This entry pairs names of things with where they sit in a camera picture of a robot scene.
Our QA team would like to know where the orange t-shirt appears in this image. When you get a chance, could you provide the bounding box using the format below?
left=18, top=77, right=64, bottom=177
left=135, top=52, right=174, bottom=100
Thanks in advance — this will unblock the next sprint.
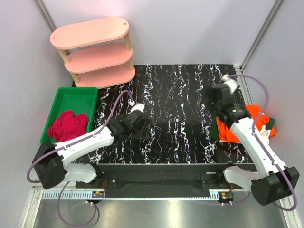
left=270, top=127, right=276, bottom=137
left=214, top=105, right=276, bottom=143

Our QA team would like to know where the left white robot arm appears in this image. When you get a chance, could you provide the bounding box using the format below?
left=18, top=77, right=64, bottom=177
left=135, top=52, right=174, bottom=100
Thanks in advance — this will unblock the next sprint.
left=32, top=110, right=150, bottom=189

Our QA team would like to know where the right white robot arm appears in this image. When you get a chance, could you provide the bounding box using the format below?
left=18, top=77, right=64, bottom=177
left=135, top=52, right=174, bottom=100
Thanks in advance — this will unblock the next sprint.
left=201, top=82, right=300, bottom=206

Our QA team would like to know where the folded dark green t-shirt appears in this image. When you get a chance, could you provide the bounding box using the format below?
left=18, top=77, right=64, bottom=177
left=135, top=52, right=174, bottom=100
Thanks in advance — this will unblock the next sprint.
left=210, top=116, right=275, bottom=140

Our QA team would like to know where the black marble pattern mat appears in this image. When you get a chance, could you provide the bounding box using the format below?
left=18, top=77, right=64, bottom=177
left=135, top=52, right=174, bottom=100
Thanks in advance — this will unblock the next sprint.
left=76, top=64, right=252, bottom=164

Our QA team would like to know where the folded white t-shirt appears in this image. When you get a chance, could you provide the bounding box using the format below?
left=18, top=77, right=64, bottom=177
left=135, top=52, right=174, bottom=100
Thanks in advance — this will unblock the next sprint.
left=218, top=129, right=271, bottom=144

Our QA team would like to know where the green plastic bin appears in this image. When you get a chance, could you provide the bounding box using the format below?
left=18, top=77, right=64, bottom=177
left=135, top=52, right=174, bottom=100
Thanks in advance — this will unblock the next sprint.
left=40, top=87, right=98, bottom=143

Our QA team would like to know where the folded orange t-shirt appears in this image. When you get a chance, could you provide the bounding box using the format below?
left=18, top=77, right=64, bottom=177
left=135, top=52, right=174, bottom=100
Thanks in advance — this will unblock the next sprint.
left=270, top=127, right=276, bottom=137

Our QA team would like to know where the crumpled red t-shirt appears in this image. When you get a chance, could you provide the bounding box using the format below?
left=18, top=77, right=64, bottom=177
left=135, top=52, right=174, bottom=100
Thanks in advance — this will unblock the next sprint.
left=47, top=110, right=89, bottom=142

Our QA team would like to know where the pink three-tier shelf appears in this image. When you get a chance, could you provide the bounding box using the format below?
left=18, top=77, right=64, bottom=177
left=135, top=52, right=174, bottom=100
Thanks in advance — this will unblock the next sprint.
left=50, top=17, right=135, bottom=89

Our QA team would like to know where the left orange connector box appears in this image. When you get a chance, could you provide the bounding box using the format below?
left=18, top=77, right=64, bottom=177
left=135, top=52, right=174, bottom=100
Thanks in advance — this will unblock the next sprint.
left=92, top=190, right=105, bottom=198

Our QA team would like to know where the orange connector box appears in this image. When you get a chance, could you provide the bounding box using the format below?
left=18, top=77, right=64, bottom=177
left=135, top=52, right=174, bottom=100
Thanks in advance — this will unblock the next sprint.
left=92, top=190, right=105, bottom=198
left=219, top=191, right=234, bottom=204

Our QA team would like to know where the right orange connector box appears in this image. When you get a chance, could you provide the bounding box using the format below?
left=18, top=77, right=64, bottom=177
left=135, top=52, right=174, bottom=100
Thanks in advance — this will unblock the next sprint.
left=219, top=191, right=234, bottom=204

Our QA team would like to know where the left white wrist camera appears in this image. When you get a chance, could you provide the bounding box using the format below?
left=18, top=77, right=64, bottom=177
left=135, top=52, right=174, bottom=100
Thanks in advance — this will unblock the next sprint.
left=129, top=101, right=145, bottom=113

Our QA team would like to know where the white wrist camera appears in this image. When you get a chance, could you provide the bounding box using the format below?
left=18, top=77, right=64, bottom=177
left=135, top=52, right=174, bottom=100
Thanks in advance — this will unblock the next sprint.
left=221, top=74, right=238, bottom=94
left=129, top=101, right=145, bottom=113

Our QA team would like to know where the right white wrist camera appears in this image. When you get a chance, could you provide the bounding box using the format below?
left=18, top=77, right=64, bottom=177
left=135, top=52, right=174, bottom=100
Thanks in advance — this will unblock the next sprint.
left=221, top=74, right=238, bottom=94

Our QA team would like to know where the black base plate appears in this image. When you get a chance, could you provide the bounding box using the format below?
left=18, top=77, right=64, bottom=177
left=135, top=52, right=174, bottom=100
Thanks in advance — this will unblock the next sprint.
left=75, top=163, right=243, bottom=190

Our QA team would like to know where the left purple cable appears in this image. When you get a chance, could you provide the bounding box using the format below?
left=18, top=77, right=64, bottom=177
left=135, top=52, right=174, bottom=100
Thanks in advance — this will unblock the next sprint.
left=26, top=91, right=135, bottom=226

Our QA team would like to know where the purple cable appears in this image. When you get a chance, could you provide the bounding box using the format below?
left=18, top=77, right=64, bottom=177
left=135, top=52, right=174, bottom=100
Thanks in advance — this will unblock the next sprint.
left=228, top=75, right=297, bottom=211
left=26, top=91, right=135, bottom=226

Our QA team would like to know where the aluminium frame rail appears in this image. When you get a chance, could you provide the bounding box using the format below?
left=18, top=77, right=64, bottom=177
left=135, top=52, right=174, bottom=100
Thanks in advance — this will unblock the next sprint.
left=32, top=171, right=289, bottom=201

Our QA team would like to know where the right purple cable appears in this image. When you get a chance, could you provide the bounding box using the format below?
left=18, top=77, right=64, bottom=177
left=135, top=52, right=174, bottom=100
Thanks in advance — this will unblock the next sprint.
left=228, top=75, right=297, bottom=211

